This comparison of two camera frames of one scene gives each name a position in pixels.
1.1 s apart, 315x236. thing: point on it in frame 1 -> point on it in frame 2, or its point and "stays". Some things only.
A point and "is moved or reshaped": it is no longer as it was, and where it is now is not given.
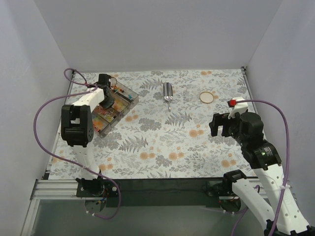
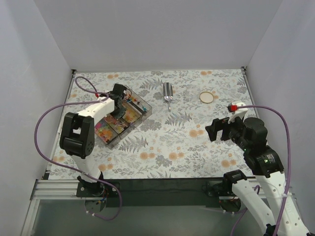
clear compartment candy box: [124, 99] is moved or reshaped
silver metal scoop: [168, 87] stays
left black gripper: [107, 100] -> [115, 108]
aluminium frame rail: [51, 189] stays
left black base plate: [97, 188] stays
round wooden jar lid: [206, 97] stays
